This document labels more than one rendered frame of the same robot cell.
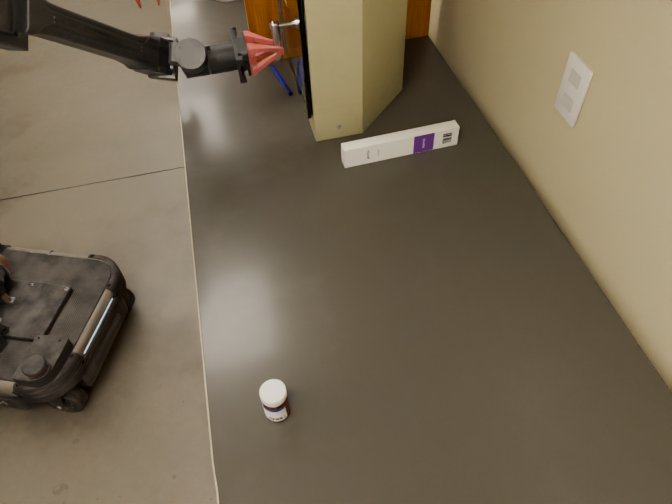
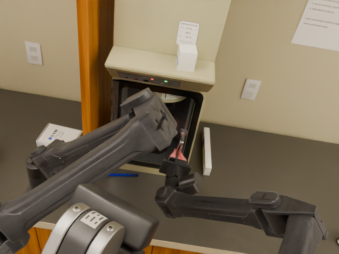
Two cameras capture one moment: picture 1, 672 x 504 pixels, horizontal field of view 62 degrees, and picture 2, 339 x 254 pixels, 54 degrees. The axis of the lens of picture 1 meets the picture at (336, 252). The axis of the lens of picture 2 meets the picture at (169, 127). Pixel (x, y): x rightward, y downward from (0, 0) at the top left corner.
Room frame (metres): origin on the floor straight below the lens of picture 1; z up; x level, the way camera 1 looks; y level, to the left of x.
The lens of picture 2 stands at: (0.98, 0.96, 2.02)
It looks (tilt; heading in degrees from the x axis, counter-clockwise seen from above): 41 degrees down; 279
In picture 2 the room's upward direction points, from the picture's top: 10 degrees clockwise
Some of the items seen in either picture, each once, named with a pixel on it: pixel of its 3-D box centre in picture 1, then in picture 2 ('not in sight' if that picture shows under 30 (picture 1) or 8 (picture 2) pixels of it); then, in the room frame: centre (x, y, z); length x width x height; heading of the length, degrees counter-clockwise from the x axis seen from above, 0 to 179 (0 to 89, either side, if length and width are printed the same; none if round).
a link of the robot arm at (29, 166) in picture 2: not in sight; (39, 165); (1.42, 0.43, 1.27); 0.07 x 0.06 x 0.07; 78
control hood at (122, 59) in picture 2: not in sight; (160, 76); (1.17, 0.12, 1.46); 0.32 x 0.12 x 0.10; 11
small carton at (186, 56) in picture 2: not in sight; (186, 57); (1.11, 0.10, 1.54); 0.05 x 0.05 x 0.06; 18
